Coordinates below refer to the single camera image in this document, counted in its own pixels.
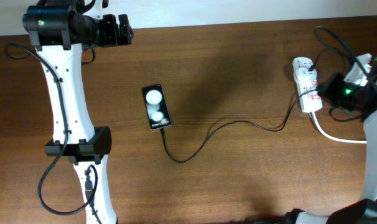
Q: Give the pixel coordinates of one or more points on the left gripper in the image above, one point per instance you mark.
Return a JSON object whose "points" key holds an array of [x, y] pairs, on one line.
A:
{"points": [[116, 38]]}

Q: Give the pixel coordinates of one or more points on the white power strip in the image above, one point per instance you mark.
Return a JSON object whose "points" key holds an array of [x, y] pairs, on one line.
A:
{"points": [[309, 99]]}

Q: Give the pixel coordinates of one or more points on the white USB charger adapter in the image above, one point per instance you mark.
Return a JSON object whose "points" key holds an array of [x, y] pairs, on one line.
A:
{"points": [[304, 75]]}

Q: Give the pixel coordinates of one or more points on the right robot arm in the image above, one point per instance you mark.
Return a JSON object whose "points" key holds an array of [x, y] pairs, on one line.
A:
{"points": [[365, 210]]}

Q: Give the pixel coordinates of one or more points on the black smartphone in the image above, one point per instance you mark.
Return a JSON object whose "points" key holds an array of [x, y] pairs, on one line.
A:
{"points": [[156, 107]]}

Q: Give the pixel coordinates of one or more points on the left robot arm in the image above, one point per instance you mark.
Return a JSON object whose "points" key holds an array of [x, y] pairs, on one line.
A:
{"points": [[60, 31]]}

